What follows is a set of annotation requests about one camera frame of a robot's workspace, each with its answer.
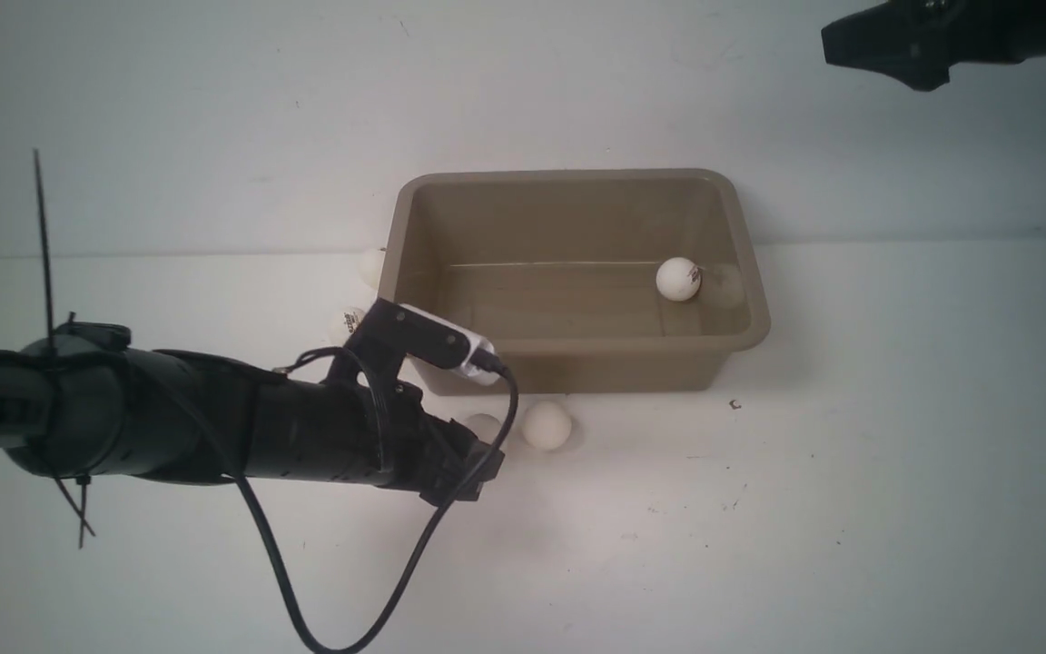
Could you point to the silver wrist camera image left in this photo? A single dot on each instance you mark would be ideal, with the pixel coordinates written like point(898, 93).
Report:
point(392, 332)

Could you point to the black camera cable image left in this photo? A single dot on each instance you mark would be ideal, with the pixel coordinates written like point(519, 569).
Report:
point(345, 549)

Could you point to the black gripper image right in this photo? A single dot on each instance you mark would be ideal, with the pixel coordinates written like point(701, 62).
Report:
point(917, 42)

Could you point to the white ball with logo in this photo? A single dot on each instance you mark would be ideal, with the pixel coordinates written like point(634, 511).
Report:
point(344, 323)

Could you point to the tan plastic storage bin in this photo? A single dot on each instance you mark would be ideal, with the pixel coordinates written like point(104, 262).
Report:
point(557, 269)

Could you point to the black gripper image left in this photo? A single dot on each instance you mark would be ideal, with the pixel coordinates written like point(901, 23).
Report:
point(438, 459)

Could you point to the black zip tie on arm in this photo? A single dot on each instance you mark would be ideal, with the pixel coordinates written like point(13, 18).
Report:
point(46, 272)

